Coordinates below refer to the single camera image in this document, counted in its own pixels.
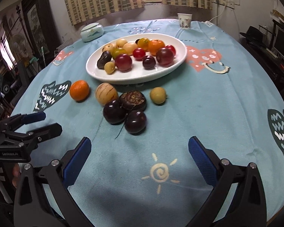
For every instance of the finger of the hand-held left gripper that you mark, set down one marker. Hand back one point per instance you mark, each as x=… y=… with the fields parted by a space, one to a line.
x=47 y=130
x=34 y=117

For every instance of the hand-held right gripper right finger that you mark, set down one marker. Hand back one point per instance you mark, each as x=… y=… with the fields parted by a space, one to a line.
x=202 y=160

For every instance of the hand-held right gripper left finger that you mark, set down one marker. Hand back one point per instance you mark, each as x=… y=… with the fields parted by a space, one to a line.
x=77 y=160

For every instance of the small yellow loquat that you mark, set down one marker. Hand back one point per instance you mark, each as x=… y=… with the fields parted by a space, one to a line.
x=109 y=67

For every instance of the dark brown wrinkled fruit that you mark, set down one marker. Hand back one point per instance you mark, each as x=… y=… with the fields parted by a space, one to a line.
x=104 y=60

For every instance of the spotted yellow loquat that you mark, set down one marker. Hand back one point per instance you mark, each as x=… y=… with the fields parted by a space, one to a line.
x=108 y=48

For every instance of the white plate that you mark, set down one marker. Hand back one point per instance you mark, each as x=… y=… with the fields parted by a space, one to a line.
x=137 y=74

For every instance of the yellow green fruit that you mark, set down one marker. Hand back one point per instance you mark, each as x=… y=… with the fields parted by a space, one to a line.
x=118 y=52

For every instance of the large dark red plum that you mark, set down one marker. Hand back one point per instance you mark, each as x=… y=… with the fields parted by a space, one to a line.
x=165 y=56

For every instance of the small dark purple plum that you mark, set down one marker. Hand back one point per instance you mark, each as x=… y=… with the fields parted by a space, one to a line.
x=148 y=62

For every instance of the smooth yellow loquat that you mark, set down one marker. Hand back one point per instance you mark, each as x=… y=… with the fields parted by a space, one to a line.
x=121 y=43

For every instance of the small red plum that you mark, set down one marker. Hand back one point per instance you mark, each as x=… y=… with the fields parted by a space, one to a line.
x=139 y=53
x=172 y=49

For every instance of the pale yellow loquat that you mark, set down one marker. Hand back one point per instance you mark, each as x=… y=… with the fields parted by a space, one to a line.
x=130 y=48

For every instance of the mandarin orange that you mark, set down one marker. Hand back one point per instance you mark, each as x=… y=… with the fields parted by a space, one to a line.
x=79 y=90
x=156 y=46

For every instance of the small dark fruit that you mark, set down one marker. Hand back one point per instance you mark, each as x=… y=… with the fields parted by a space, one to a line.
x=137 y=41

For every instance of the yellow orange tomato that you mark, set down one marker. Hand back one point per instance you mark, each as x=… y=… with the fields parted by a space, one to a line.
x=143 y=43

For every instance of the person's left hand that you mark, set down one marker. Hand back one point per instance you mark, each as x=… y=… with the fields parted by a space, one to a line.
x=15 y=175

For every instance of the light blue printed tablecloth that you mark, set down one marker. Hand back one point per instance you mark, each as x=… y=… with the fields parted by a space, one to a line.
x=203 y=104

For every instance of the white green pole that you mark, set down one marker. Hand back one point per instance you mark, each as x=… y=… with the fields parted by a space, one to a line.
x=43 y=55

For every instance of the striped beige melon fruit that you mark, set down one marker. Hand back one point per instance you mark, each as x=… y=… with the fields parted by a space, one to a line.
x=106 y=93

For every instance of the electric fan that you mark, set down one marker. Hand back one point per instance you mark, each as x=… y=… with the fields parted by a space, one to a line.
x=17 y=43

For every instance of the yellow green loquat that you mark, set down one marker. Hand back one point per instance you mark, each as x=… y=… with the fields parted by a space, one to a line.
x=158 y=95

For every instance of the brown passion fruit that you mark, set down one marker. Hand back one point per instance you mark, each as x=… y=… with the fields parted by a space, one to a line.
x=132 y=101

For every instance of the dark framed picture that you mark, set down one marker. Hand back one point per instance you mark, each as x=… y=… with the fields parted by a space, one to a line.
x=35 y=21

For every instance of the pale green ceramic jar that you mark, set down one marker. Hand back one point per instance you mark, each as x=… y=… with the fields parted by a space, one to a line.
x=91 y=32

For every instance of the black hat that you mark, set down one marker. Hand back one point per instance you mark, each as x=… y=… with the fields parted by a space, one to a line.
x=252 y=34

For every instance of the printed paper cup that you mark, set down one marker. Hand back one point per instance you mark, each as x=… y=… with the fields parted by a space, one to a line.
x=184 y=21

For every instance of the wall power outlet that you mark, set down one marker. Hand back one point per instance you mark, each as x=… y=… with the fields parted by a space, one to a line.
x=224 y=2

